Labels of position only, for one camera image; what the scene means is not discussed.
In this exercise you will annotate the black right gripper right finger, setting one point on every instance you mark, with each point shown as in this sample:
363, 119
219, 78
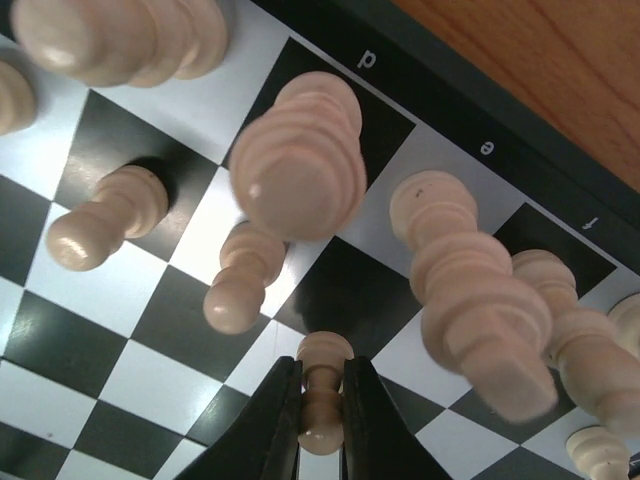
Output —
377, 441

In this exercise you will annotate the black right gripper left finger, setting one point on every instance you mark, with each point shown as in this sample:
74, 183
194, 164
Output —
262, 443

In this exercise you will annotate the white pawn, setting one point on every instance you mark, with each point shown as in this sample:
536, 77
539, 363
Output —
126, 204
251, 260
599, 454
323, 355

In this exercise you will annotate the white queen chess piece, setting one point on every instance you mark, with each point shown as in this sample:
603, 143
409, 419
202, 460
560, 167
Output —
297, 171

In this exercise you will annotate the white bishop chess piece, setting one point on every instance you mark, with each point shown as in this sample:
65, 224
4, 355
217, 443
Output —
110, 43
599, 376

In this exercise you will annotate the white knight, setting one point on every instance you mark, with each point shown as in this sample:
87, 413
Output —
626, 316

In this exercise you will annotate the white king chess piece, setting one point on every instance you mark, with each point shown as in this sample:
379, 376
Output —
478, 320

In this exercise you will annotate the black white chess board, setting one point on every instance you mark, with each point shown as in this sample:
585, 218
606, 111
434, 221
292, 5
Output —
219, 213

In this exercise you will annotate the white pawn on board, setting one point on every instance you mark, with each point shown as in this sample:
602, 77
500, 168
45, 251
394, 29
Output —
599, 454

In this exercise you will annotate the white knight chess piece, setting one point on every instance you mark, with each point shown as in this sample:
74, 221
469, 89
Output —
18, 102

